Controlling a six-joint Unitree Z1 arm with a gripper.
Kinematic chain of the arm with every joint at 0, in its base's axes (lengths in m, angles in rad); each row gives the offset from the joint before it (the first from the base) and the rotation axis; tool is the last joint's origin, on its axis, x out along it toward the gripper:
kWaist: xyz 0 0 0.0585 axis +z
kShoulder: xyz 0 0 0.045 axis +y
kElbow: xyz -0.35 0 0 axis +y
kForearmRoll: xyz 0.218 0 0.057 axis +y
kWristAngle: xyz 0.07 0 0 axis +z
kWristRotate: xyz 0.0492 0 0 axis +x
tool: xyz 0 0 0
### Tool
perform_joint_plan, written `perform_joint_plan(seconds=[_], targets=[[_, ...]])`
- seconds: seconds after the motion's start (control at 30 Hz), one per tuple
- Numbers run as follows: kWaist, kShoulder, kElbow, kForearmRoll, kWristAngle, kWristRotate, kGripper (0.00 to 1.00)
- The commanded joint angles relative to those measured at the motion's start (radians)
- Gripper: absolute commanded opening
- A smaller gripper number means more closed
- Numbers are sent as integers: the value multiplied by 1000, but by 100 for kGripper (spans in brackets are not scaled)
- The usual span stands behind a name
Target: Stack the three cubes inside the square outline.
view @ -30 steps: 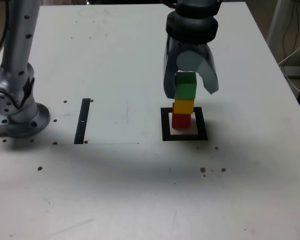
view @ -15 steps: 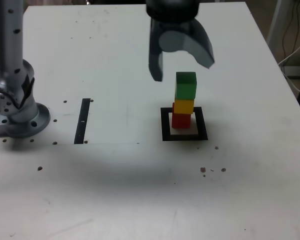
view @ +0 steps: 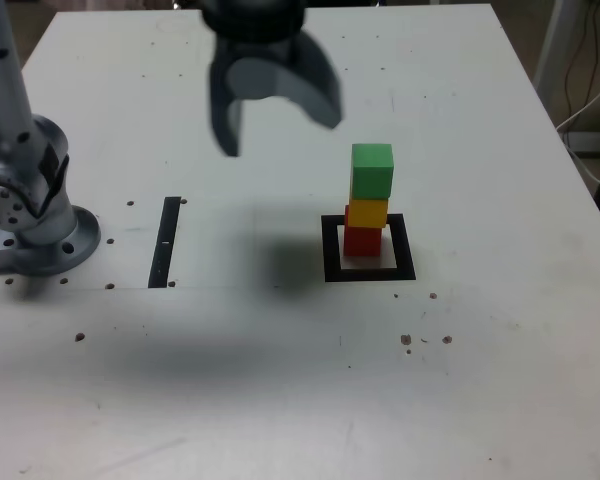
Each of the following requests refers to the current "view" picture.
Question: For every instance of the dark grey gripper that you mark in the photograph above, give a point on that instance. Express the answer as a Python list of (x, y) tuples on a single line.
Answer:
[(257, 47)]

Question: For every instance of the green cube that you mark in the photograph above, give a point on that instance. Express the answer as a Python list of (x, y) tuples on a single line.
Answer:
[(372, 172)]

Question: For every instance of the yellow cube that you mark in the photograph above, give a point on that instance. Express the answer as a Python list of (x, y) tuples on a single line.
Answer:
[(370, 212)]

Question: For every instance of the red cube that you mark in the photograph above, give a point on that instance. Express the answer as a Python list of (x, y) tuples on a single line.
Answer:
[(362, 242)]

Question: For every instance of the black tape square outline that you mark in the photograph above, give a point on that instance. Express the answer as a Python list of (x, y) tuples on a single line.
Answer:
[(330, 250)]

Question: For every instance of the black tape strip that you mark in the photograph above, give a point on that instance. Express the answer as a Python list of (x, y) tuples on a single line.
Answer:
[(164, 240)]

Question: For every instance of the white metal post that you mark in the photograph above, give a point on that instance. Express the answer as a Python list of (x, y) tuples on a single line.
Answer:
[(547, 45)]

